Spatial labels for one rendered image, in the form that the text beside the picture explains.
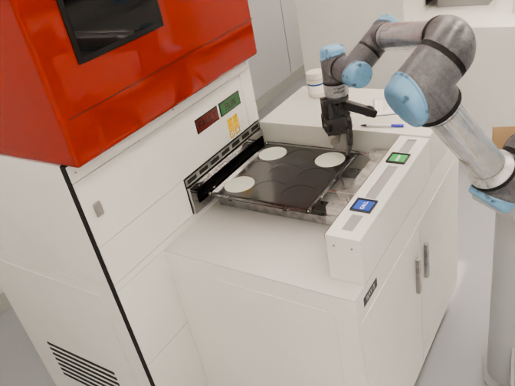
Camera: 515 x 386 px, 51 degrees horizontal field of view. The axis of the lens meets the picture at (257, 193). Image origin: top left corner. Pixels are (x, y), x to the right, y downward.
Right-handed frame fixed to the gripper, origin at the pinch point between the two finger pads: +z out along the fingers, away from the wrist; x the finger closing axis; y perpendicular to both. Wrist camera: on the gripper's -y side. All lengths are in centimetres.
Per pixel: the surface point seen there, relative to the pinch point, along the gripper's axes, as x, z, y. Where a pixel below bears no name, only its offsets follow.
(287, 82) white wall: -321, 86, -32
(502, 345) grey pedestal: 32, 70, -38
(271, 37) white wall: -312, 40, -23
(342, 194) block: 22.6, 1.6, 9.3
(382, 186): 32.1, -4.1, 0.1
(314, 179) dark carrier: 10.2, 1.6, 14.6
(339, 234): 49, -4, 17
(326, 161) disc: 0.6, 1.4, 8.0
